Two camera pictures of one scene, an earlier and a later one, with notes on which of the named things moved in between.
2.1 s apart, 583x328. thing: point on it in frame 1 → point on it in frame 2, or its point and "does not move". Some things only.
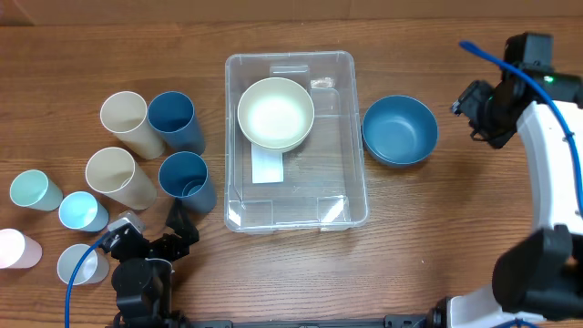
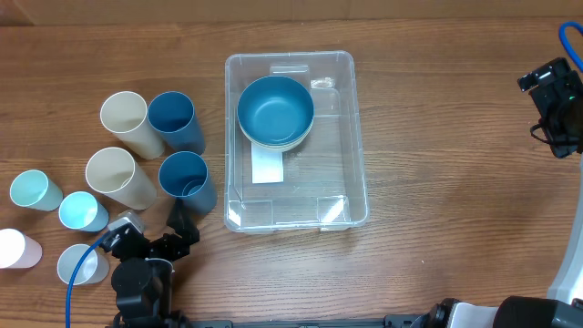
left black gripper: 186,230 does not move
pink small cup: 18,251 does not move
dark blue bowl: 399,130 → 275,110
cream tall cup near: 113,172 does not move
